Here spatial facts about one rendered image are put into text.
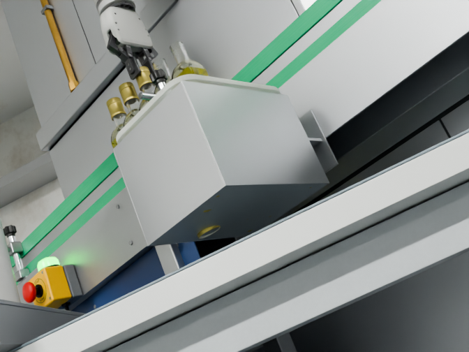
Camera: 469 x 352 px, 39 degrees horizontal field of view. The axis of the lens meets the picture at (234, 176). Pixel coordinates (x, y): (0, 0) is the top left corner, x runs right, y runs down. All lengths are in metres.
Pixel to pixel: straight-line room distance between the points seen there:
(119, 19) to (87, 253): 0.51
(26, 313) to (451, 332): 0.71
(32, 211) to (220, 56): 2.94
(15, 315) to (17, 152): 3.66
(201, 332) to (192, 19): 0.94
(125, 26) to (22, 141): 3.00
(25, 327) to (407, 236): 0.43
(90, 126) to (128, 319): 1.19
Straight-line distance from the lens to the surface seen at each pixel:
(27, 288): 1.34
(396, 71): 0.99
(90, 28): 1.89
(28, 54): 2.15
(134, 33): 1.49
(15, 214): 4.32
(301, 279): 0.70
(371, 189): 0.66
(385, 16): 1.01
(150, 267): 1.22
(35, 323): 0.81
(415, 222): 0.70
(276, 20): 1.37
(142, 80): 1.43
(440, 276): 1.19
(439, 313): 1.20
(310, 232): 0.66
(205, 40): 1.50
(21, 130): 4.45
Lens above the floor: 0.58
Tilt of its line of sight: 20 degrees up
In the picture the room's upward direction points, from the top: 23 degrees counter-clockwise
